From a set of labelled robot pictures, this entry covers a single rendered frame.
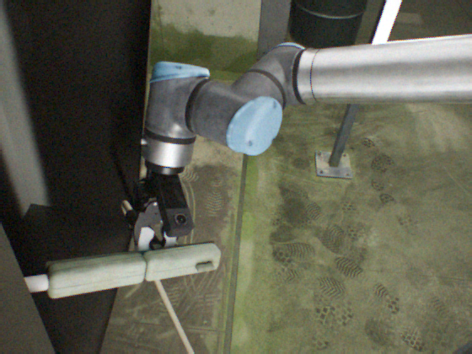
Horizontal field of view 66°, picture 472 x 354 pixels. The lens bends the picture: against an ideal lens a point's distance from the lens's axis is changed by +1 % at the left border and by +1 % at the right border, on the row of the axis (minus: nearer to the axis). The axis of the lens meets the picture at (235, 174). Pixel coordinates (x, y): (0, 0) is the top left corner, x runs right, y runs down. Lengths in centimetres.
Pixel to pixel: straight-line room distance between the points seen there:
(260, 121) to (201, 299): 118
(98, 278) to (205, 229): 115
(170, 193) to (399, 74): 39
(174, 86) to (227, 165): 147
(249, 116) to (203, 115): 7
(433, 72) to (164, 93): 37
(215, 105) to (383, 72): 24
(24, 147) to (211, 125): 73
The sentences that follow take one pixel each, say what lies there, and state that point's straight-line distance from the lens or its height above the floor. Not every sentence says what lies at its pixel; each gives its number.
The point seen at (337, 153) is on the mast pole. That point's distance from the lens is 209.
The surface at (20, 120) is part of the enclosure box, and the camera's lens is 110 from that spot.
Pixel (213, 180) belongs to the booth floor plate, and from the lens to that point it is 195.
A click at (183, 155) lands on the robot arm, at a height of 108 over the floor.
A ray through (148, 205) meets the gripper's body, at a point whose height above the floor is 100.
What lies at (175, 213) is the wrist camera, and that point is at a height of 103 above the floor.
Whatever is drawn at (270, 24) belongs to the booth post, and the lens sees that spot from 254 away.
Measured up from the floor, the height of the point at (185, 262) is 90.
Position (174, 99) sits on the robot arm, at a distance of 57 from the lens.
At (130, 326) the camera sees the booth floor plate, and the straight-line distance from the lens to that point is 160.
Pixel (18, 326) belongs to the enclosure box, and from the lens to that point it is 41.
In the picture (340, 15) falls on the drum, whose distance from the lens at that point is 308.
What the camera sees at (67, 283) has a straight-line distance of 65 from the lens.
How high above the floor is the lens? 152
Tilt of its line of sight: 48 degrees down
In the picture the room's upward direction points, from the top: 3 degrees clockwise
